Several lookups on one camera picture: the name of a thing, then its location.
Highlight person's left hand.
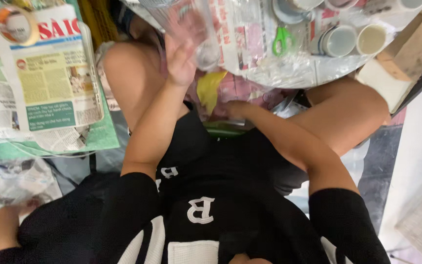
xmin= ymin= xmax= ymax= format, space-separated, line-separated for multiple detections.
xmin=163 ymin=21 xmax=212 ymax=87

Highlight person's right hand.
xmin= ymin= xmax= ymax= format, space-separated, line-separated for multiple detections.
xmin=220 ymin=100 xmax=260 ymax=122

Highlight clear drinking glass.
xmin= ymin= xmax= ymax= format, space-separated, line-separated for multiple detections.
xmin=138 ymin=0 xmax=223 ymax=72

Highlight green glass object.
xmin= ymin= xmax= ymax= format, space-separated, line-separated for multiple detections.
xmin=203 ymin=122 xmax=257 ymax=141

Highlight yellow paper piece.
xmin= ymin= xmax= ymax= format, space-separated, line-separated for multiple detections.
xmin=196 ymin=70 xmax=228 ymax=116

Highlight pink printed paper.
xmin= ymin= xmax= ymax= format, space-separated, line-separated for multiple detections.
xmin=196 ymin=70 xmax=296 ymax=123

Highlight newspaper sheet under plastic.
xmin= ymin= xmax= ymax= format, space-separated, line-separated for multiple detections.
xmin=209 ymin=0 xmax=329 ymax=76

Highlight person's left leg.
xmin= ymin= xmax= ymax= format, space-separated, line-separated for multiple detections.
xmin=102 ymin=40 xmax=190 ymax=132

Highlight person's leg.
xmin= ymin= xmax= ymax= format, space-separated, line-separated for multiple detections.
xmin=284 ymin=75 xmax=392 ymax=158
xmin=102 ymin=40 xmax=190 ymax=132

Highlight clear plastic sheet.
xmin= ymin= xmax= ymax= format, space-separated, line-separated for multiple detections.
xmin=121 ymin=0 xmax=422 ymax=89

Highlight person's black white shirt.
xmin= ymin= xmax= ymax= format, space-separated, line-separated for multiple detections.
xmin=0 ymin=106 xmax=391 ymax=264

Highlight white blue-rimmed bowl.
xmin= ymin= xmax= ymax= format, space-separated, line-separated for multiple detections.
xmin=272 ymin=0 xmax=316 ymax=25

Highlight person's right leg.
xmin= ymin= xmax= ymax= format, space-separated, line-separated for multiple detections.
xmin=284 ymin=75 xmax=392 ymax=158

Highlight green mat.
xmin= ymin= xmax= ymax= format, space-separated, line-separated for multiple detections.
xmin=0 ymin=0 xmax=121 ymax=159

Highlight white cup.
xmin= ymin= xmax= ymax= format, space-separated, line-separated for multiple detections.
xmin=319 ymin=25 xmax=359 ymax=58

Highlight stack of newspapers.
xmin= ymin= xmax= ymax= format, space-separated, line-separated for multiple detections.
xmin=0 ymin=4 xmax=105 ymax=151

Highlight white pink-rimmed bowl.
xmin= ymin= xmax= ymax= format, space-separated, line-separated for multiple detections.
xmin=324 ymin=0 xmax=360 ymax=11

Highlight white block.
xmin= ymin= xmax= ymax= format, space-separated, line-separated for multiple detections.
xmin=355 ymin=60 xmax=417 ymax=114

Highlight cream cup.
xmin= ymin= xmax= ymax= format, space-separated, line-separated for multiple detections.
xmin=356 ymin=23 xmax=387 ymax=56

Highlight beige tape roll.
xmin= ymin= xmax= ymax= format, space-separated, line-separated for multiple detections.
xmin=0 ymin=5 xmax=40 ymax=47

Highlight wooden block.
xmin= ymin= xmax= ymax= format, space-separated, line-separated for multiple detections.
xmin=377 ymin=0 xmax=422 ymax=82

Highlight small white bowl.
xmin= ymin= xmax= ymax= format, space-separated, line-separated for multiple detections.
xmin=398 ymin=0 xmax=422 ymax=10

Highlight crumpled plastic bag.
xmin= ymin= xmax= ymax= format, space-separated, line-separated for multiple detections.
xmin=0 ymin=157 xmax=63 ymax=220

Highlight green handled scissors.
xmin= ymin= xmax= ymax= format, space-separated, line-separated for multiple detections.
xmin=272 ymin=23 xmax=296 ymax=58

